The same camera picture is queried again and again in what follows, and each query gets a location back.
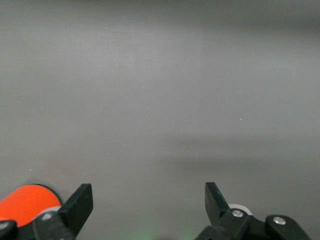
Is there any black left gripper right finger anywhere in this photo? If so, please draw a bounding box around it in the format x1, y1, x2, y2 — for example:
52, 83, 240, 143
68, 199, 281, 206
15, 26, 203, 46
194, 181, 313, 240

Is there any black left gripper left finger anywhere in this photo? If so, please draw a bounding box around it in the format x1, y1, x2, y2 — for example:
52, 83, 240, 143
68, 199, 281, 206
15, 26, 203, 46
32, 183, 94, 240

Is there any orange cylinder can grey lid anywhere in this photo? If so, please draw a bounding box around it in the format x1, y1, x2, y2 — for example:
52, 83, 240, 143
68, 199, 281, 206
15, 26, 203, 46
0, 184, 62, 228

